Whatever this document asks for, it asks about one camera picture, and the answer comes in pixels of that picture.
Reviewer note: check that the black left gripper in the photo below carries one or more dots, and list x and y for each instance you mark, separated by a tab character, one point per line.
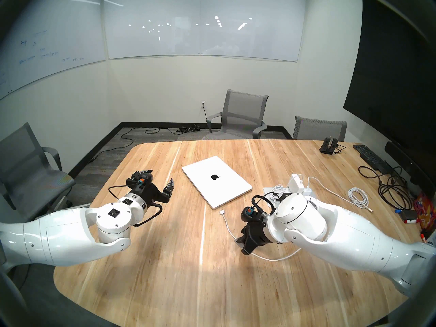
146	193

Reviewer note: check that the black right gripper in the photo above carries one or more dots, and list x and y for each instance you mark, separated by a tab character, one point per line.
257	234

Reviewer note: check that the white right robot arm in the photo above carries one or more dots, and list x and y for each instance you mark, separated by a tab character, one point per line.
357	237

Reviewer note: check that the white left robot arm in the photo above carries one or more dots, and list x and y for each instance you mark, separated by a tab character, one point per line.
68	234

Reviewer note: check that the silver closed MacBook laptop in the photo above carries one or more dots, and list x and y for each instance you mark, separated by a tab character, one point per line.
221	190

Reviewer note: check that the black controller charging dock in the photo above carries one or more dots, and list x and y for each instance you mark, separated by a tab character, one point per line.
328	145

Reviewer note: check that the grey tabletop power outlet plate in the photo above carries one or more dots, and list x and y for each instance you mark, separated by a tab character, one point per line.
266	190

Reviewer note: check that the white square power adapter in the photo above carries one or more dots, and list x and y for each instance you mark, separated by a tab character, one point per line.
295	184

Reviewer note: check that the grey mesh office chair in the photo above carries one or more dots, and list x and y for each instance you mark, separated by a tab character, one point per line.
27	173
320	130
243	108

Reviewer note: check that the black keyboard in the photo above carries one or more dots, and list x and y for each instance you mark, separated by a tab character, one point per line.
371	157

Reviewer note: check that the wide blank glass whiteboard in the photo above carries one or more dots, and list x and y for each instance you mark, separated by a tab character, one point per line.
204	30

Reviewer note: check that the small grey box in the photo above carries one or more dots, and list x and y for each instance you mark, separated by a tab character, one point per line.
408	214

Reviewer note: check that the red marker pen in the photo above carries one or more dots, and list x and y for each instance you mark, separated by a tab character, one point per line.
410	221

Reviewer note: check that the glass whiteboard with blue writing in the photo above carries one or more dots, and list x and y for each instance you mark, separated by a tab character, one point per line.
44	40

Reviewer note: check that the black video sound bar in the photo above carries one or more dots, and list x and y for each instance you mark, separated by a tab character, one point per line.
408	168

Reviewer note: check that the colourful snack bag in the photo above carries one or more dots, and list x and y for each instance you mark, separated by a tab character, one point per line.
425	210

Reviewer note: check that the large black wall screen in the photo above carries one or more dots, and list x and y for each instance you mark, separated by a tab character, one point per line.
391	74

